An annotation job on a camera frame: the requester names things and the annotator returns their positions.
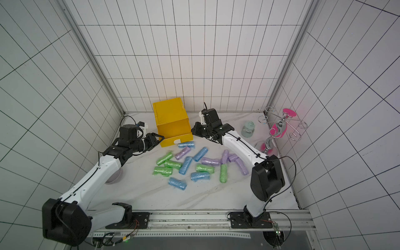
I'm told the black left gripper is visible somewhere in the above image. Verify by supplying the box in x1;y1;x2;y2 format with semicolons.
131;132;166;153

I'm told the yellow plastic drawer cabinet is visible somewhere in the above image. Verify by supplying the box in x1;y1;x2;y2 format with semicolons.
153;98;193;148

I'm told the green bag roll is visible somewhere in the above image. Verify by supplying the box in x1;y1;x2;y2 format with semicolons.
164;160;182;170
153;167;173;177
196;164;215;174
156;152;174;166

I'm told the green bag roll vertical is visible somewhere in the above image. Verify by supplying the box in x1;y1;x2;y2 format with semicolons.
219;164;228;183

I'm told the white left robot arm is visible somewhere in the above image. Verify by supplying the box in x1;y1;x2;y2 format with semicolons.
42;122;165;246

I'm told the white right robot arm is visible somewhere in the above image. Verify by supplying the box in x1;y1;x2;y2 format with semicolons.
191;122;285;218

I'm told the blue bag roll near drawer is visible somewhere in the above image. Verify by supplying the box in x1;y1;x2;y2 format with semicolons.
178;141;195;148

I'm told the purple bag roll upper left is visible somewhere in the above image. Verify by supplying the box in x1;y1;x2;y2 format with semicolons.
175;146;191;160

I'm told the blue bag roll upper middle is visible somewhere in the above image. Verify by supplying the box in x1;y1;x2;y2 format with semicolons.
193;147;208;162

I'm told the purple bag roll centre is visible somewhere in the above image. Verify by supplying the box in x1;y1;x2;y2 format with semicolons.
201;157;220;167

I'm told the purple bag roll upright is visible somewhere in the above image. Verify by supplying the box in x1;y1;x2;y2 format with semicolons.
220;150;229;165

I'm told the purple bag roll short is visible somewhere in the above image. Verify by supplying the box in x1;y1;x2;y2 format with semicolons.
228;154;239;162

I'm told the blue bag roll lower left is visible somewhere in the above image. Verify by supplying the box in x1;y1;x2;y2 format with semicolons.
168;177;187;191

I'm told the pale green jar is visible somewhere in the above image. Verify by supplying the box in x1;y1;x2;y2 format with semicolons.
241;121;255;138

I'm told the lavender bowl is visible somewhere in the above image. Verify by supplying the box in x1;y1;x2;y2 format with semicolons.
105;168;123;184

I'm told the purple bag roll right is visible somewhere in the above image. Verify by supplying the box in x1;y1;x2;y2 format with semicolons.
234;158;249;176

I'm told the pink metal cup rack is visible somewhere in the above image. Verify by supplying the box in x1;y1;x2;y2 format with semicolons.
258;106;308;150

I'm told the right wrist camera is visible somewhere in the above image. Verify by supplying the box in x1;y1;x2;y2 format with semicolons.
199;108;219;125

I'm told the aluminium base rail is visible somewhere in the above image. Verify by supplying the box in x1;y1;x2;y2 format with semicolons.
89;210;316;239

